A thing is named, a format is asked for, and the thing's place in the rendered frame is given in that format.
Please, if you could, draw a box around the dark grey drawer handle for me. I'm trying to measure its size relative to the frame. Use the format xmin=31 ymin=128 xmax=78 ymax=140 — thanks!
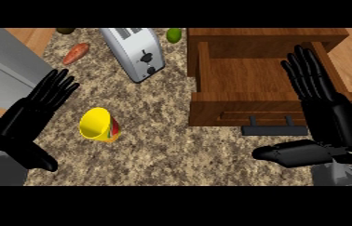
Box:
xmin=241 ymin=115 xmax=309 ymax=137

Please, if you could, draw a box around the wooden drawer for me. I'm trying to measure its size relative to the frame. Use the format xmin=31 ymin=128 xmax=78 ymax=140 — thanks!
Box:
xmin=188 ymin=41 xmax=352 ymax=127

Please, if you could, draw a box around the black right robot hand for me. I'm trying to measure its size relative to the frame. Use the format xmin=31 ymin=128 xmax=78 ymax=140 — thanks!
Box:
xmin=251 ymin=45 xmax=352 ymax=168

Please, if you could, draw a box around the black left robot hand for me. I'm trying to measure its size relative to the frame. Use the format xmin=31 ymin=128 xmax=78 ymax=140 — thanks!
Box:
xmin=0 ymin=68 xmax=81 ymax=173

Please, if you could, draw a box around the green lime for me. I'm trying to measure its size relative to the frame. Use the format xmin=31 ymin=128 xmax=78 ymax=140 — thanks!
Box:
xmin=166 ymin=28 xmax=183 ymax=45

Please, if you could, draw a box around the orange sweet potato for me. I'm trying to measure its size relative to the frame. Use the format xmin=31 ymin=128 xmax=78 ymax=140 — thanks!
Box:
xmin=62 ymin=42 xmax=90 ymax=66

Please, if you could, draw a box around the wooden cabinet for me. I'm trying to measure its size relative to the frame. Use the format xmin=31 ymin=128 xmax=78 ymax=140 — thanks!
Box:
xmin=186 ymin=28 xmax=350 ymax=79

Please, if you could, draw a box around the grey appliance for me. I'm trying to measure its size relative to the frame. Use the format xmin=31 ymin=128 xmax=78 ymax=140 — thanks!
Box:
xmin=0 ymin=28 xmax=55 ymax=111

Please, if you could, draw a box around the yellow cup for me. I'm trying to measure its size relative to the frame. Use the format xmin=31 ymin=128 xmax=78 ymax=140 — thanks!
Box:
xmin=78 ymin=107 xmax=123 ymax=143

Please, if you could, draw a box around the silver toaster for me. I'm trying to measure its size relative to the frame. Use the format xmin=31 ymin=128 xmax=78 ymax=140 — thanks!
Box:
xmin=99 ymin=28 xmax=166 ymax=84

